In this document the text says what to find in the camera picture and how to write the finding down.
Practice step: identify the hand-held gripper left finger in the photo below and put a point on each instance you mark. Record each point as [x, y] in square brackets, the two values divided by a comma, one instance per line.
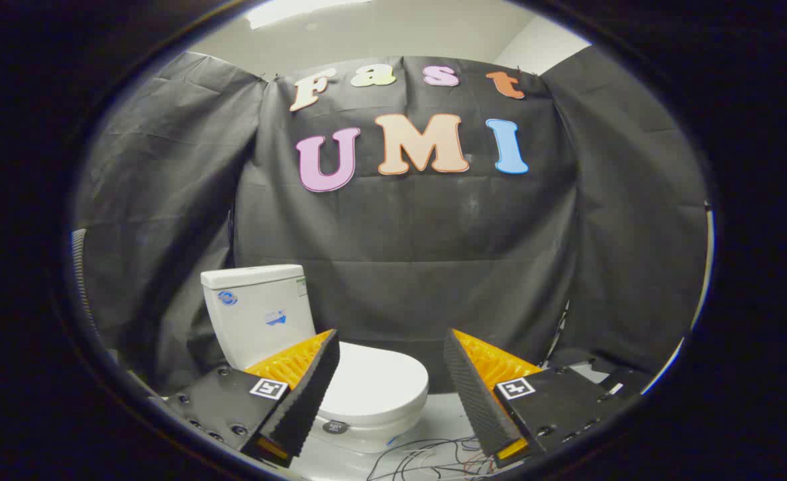
[310, 391]

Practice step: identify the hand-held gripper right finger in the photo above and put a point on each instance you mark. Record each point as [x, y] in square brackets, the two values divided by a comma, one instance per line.
[474, 401]

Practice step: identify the black lid pull tab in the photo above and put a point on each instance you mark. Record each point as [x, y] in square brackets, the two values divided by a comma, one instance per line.
[335, 426]

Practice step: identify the white toilet lid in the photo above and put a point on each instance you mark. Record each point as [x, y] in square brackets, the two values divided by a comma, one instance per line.
[380, 384]

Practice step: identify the white toilet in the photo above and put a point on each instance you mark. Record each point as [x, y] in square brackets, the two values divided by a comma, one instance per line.
[253, 314]

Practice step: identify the black backdrop cloth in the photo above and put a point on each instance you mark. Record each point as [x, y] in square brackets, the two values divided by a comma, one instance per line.
[420, 234]

